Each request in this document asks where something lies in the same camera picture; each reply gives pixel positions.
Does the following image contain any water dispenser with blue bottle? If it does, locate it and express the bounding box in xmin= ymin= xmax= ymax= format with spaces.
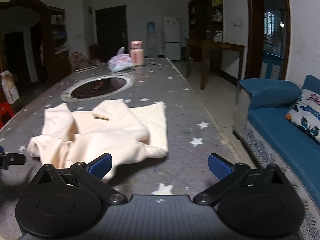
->
xmin=146 ymin=22 xmax=158 ymax=58

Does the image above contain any brown wooden side table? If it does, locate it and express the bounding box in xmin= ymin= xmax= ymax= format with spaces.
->
xmin=185 ymin=38 xmax=246 ymax=91

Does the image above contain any small blue table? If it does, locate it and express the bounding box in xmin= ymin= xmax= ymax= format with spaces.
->
xmin=262 ymin=52 xmax=285 ymax=79

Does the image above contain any cream long-sleeve top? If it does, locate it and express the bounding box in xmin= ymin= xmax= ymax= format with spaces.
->
xmin=27 ymin=99 xmax=168 ymax=183

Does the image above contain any red plastic stool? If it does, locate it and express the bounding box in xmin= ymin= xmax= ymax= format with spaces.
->
xmin=0 ymin=102 xmax=16 ymax=128

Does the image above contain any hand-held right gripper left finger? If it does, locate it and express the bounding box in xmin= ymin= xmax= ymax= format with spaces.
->
xmin=30 ymin=153 xmax=127 ymax=204

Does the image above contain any blue sofa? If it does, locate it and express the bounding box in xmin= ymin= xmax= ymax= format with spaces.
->
xmin=234 ymin=74 xmax=320 ymax=240

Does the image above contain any brown wooden door frame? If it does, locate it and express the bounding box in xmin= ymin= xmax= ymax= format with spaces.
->
xmin=245 ymin=0 xmax=292 ymax=80

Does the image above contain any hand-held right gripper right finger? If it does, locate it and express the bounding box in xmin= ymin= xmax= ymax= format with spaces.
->
xmin=193 ymin=153 xmax=288 ymax=205

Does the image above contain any pink floral fabric seat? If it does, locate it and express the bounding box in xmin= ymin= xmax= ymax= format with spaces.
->
xmin=69 ymin=52 xmax=102 ymax=72

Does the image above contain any round built-in induction hob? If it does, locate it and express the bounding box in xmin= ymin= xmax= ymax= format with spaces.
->
xmin=61 ymin=73 xmax=135 ymax=102

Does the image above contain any dark wooden bookcase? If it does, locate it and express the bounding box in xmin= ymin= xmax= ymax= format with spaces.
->
xmin=188 ymin=0 xmax=223 ymax=63

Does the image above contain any white fridge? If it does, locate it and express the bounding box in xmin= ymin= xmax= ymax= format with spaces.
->
xmin=163 ymin=17 xmax=181 ymax=61

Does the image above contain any dark wooden door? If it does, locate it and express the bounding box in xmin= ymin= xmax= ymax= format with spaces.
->
xmin=95 ymin=5 xmax=128 ymax=62

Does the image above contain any pastel tissue pack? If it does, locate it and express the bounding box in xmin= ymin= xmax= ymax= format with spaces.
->
xmin=107 ymin=47 xmax=135 ymax=73

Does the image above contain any butterfly print cushion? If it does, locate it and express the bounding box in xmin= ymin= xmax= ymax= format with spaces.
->
xmin=285 ymin=88 xmax=320 ymax=144

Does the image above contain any pink bottle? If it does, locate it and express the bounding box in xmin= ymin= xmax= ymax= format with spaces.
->
xmin=129 ymin=40 xmax=144 ymax=67

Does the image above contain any arched wooden shelf cabinet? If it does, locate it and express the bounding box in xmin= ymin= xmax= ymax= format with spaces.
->
xmin=0 ymin=0 xmax=72 ymax=85

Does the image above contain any printed paper bag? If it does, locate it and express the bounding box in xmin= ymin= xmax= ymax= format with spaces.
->
xmin=0 ymin=70 xmax=20 ymax=105

